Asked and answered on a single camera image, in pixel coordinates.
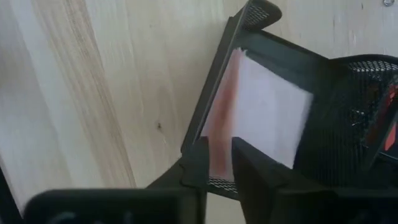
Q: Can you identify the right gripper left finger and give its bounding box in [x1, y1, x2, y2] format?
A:
[23, 136, 210, 224]

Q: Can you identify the black mesh desk organizer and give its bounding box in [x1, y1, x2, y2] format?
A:
[180, 0, 398, 202]

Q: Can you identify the pink sticky note pad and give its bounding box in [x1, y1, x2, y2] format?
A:
[200, 46, 315, 182]

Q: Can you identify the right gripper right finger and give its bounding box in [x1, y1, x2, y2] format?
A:
[231, 136, 398, 224]

